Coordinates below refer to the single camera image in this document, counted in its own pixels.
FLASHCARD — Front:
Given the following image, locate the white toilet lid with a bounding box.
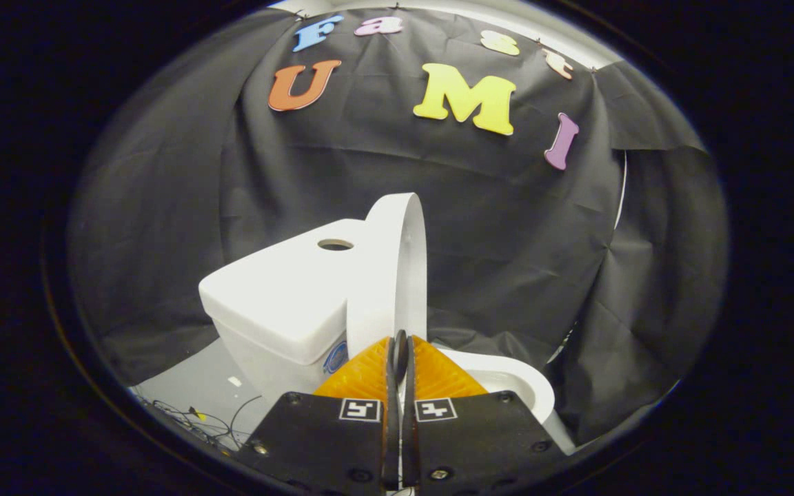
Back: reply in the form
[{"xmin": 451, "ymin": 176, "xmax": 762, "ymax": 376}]
[{"xmin": 345, "ymin": 192, "xmax": 429, "ymax": 383}]

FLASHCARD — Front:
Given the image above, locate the black backdrop cloth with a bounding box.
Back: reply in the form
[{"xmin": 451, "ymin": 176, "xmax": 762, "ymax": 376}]
[{"xmin": 70, "ymin": 7, "xmax": 729, "ymax": 446}]

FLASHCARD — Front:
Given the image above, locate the white toilet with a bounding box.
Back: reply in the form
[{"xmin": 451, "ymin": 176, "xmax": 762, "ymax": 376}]
[{"xmin": 212, "ymin": 317, "xmax": 577, "ymax": 454}]

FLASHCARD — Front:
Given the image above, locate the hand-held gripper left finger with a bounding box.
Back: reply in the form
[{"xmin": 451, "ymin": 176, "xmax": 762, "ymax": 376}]
[{"xmin": 235, "ymin": 335, "xmax": 399, "ymax": 493}]

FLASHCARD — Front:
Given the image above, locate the tangle of black cables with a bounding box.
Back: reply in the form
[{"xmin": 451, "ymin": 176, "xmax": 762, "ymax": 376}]
[{"xmin": 136, "ymin": 394, "xmax": 264, "ymax": 453}]

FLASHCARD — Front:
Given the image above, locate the white toilet seat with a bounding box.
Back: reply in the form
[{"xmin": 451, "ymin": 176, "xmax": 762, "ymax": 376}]
[{"xmin": 438, "ymin": 348, "xmax": 556, "ymax": 422}]

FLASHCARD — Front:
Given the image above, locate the white toilet tank cover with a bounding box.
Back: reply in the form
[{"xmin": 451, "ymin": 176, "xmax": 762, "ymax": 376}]
[{"xmin": 198, "ymin": 218, "xmax": 370, "ymax": 366}]

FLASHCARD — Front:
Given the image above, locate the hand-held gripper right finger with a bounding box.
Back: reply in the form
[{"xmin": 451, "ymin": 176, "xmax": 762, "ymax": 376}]
[{"xmin": 400, "ymin": 335, "xmax": 567, "ymax": 493}]

